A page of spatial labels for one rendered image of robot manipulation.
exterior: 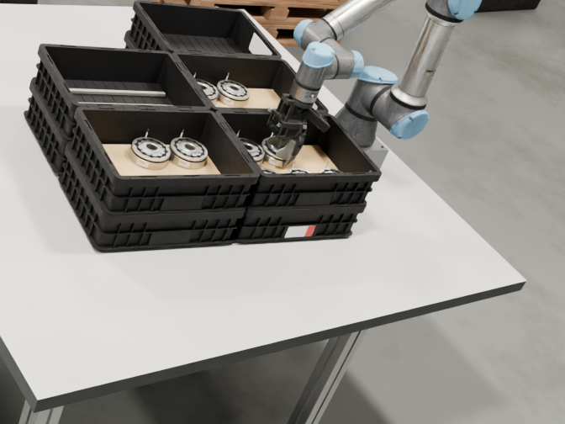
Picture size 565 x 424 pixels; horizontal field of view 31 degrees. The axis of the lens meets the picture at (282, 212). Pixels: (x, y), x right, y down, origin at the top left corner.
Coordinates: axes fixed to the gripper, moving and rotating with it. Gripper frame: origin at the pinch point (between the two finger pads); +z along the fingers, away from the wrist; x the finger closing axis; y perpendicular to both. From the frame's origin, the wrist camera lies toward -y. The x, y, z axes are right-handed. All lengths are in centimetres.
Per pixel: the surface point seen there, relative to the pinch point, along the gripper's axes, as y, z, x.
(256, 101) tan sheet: -6.9, 1.9, -32.1
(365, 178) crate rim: -14.6, -6.8, 18.1
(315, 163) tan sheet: -11.9, 2.0, -0.6
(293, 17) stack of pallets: -148, 70, -230
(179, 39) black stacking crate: 6, 2, -67
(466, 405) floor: -96, 85, 28
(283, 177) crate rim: 12.6, -7.8, 19.4
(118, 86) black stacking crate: 37, 2, -36
